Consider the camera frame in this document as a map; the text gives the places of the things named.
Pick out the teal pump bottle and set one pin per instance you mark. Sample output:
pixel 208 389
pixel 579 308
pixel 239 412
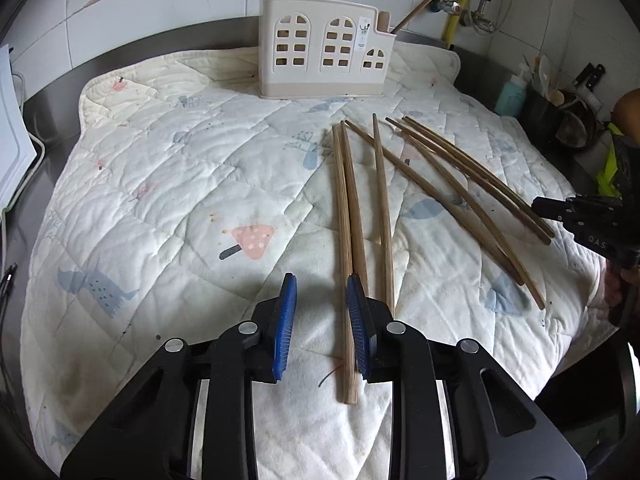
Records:
pixel 511 97

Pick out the wooden spoon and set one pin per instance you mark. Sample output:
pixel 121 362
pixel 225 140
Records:
pixel 555 96

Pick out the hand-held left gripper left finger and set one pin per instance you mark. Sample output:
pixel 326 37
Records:
pixel 285 330

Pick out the neon green clothing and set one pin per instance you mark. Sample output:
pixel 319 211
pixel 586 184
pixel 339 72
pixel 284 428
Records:
pixel 607 170

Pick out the cream plastic utensil holder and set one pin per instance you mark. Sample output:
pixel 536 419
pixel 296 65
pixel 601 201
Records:
pixel 310 80

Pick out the metal valve with red knob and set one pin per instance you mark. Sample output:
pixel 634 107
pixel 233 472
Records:
pixel 452 7

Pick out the black utensil container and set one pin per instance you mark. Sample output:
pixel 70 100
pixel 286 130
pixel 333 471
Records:
pixel 540 112

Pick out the brown rounded object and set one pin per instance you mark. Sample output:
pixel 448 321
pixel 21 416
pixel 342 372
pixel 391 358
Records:
pixel 627 110

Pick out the printed quilted mat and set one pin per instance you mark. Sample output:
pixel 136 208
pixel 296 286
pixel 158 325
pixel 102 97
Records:
pixel 175 185

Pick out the dark round pot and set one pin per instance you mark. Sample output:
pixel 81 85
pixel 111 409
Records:
pixel 575 125

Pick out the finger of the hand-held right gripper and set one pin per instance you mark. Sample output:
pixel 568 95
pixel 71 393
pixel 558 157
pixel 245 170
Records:
pixel 547 207

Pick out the person's right hand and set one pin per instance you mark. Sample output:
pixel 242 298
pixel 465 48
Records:
pixel 611 287

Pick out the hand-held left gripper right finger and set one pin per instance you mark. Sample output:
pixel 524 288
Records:
pixel 357 330

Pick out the white flat board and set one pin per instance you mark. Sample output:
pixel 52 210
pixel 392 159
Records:
pixel 12 150

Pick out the wooden chopstick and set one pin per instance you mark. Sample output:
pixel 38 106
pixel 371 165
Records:
pixel 382 220
pixel 500 195
pixel 500 185
pixel 356 240
pixel 492 233
pixel 450 205
pixel 341 260
pixel 420 7

